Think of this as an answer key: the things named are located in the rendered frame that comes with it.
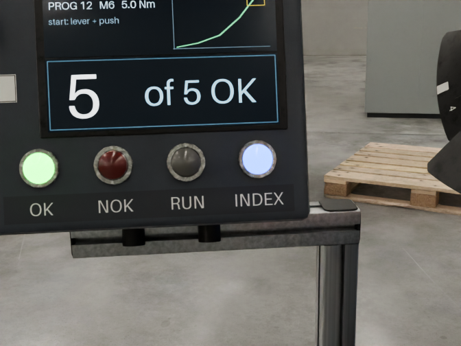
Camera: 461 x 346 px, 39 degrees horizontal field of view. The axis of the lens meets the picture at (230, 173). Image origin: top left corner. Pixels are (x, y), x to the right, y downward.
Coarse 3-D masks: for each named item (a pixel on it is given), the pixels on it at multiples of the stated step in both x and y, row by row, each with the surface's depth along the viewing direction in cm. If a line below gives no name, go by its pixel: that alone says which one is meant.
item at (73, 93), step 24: (48, 72) 44; (72, 72) 45; (96, 72) 45; (48, 96) 44; (72, 96) 45; (96, 96) 45; (120, 96) 45; (48, 120) 44; (72, 120) 45; (96, 120) 45; (120, 120) 45
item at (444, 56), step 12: (444, 36) 131; (456, 36) 126; (444, 48) 130; (456, 48) 126; (444, 60) 129; (456, 60) 125; (444, 72) 129; (456, 72) 125; (456, 84) 125; (444, 96) 128; (456, 96) 125; (444, 108) 128; (444, 120) 127; (456, 120) 125; (456, 132) 125
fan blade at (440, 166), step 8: (456, 136) 102; (448, 144) 102; (456, 144) 101; (440, 152) 102; (448, 152) 101; (456, 152) 100; (432, 160) 103; (440, 160) 102; (448, 160) 101; (456, 160) 100; (432, 168) 102; (440, 168) 101; (448, 168) 100; (456, 168) 99; (440, 176) 100; (448, 176) 99; (456, 176) 98; (448, 184) 99; (456, 184) 98
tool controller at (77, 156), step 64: (0, 0) 44; (64, 0) 45; (128, 0) 45; (192, 0) 45; (256, 0) 46; (0, 64) 44; (128, 64) 45; (192, 64) 45; (256, 64) 46; (0, 128) 44; (128, 128) 45; (192, 128) 45; (256, 128) 46; (0, 192) 44; (64, 192) 45; (128, 192) 45; (192, 192) 45; (256, 192) 46
